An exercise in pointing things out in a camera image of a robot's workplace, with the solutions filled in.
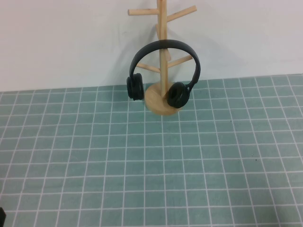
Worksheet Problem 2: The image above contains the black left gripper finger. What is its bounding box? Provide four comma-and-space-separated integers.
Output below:
0, 207, 7, 227

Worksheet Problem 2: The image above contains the black over-ear headphones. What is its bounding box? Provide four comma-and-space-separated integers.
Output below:
126, 39, 202, 109

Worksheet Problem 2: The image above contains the wooden tree-shaped headphone stand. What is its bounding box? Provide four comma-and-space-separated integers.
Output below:
127, 0, 197, 117

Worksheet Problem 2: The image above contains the green white-grid tablecloth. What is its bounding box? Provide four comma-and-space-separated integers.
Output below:
0, 73, 303, 227

